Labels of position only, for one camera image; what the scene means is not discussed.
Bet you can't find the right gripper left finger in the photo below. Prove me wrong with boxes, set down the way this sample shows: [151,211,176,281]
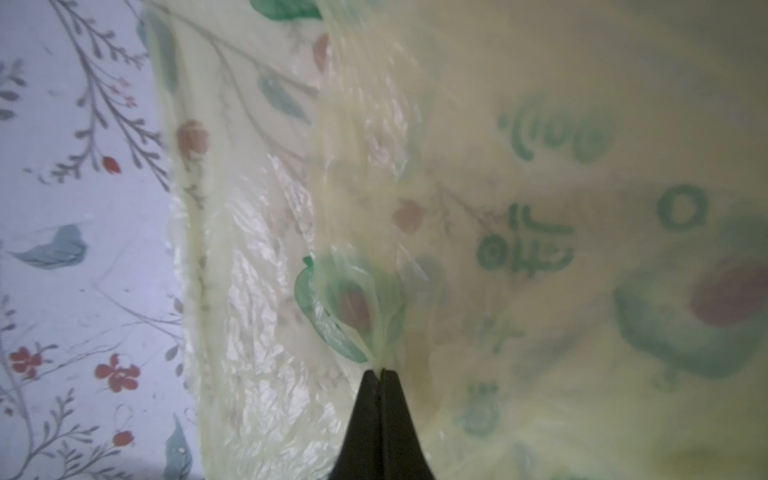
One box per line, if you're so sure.
[328,370,381,480]

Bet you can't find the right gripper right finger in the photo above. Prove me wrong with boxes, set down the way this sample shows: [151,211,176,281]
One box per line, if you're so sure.
[379,370,435,480]

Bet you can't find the yellow plastic bag top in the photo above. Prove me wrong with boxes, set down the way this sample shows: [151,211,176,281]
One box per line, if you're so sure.
[145,1,767,479]

